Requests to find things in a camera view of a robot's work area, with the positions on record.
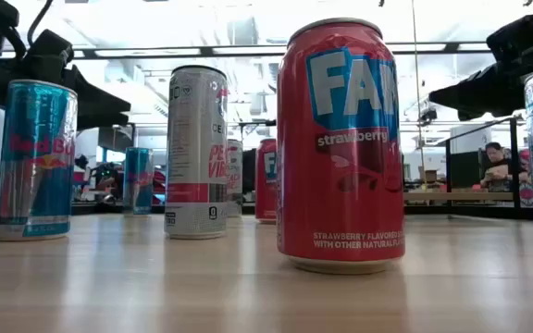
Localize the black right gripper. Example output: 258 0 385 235
428 43 533 122

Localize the person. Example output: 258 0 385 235
478 142 527 193

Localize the overhead frame beam with lights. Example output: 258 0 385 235
74 43 492 60

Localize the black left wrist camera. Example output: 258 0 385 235
28 30 74 70

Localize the black monitor on stand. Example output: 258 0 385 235
97 122 137 154

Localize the black aluminium table frame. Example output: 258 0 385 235
0 202 533 223

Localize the black ceiling camera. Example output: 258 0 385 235
418 106 438 127

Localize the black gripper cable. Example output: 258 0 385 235
27 0 56 46

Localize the white Celsius can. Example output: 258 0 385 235
164 64 229 241
226 138 244 218

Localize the red Fanta strawberry can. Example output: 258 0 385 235
275 17 406 276
254 137 279 225

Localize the colourful poster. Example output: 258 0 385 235
518 147 533 208

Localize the black partition panel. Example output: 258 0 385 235
449 150 483 190

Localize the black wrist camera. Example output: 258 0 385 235
486 13 533 64
28 30 74 70

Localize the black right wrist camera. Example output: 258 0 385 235
486 13 533 64

